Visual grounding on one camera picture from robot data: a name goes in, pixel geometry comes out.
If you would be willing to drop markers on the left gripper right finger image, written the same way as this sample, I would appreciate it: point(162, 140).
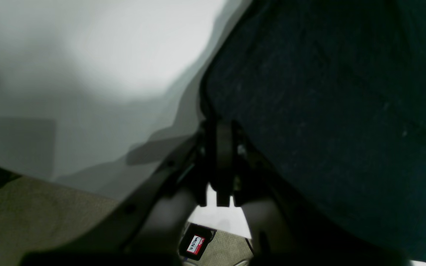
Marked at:
point(286, 229)

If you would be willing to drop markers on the left gripper left finger image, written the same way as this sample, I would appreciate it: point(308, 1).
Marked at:
point(149, 223)

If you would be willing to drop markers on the black T-shirt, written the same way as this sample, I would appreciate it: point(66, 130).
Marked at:
point(333, 93)

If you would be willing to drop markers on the black device red label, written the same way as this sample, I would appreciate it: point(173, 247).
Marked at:
point(195, 240)

